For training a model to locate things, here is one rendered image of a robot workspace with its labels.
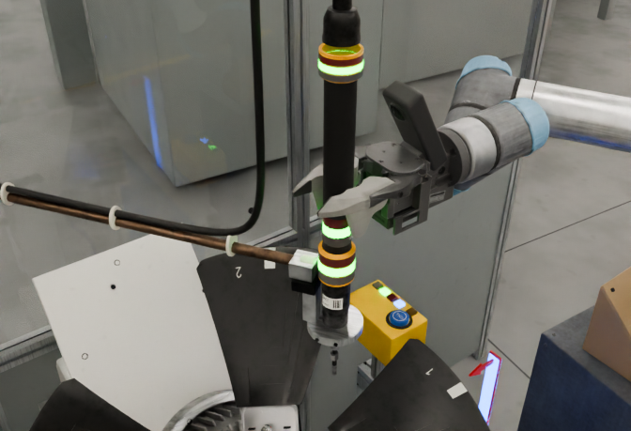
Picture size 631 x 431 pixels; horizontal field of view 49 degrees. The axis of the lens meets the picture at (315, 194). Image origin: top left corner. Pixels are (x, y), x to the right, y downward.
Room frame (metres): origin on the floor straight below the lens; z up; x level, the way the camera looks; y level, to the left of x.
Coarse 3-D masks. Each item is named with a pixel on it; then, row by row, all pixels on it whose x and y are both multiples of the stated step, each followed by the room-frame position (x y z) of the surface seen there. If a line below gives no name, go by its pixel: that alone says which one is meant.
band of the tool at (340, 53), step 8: (320, 48) 0.63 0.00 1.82; (328, 48) 0.65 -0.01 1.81; (336, 48) 0.65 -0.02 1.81; (344, 48) 0.65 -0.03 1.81; (352, 48) 0.65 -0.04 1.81; (360, 48) 0.64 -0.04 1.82; (328, 56) 0.61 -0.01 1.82; (336, 56) 0.61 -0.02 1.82; (344, 56) 0.61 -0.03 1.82; (352, 56) 0.61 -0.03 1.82
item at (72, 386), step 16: (64, 384) 0.56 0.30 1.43; (80, 384) 0.56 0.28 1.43; (48, 400) 0.55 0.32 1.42; (64, 400) 0.55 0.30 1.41; (80, 400) 0.55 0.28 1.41; (96, 400) 0.55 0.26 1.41; (48, 416) 0.54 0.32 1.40; (64, 416) 0.54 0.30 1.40; (80, 416) 0.54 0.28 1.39; (96, 416) 0.55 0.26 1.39; (112, 416) 0.55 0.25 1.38; (128, 416) 0.55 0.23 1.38
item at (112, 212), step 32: (256, 0) 0.65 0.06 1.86; (256, 32) 0.65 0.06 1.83; (256, 64) 0.65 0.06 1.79; (256, 96) 0.65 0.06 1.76; (256, 128) 0.65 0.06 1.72; (256, 160) 0.66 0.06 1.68; (0, 192) 0.78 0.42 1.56; (32, 192) 0.77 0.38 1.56; (256, 192) 0.66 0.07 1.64; (160, 224) 0.70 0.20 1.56
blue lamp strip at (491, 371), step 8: (488, 360) 0.84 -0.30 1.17; (496, 360) 0.82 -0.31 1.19; (488, 368) 0.83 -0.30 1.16; (496, 368) 0.82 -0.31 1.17; (488, 376) 0.83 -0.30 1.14; (488, 384) 0.83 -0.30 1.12; (488, 392) 0.82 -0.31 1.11; (480, 400) 0.84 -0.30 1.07; (488, 400) 0.82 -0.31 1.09; (480, 408) 0.83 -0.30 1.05; (488, 408) 0.82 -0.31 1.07
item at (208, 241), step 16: (48, 208) 0.76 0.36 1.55; (64, 208) 0.75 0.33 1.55; (80, 208) 0.75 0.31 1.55; (128, 224) 0.72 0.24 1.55; (144, 224) 0.71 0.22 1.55; (192, 240) 0.68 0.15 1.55; (208, 240) 0.68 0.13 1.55; (224, 240) 0.68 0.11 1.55; (256, 256) 0.66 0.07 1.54; (272, 256) 0.65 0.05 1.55; (288, 256) 0.65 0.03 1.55
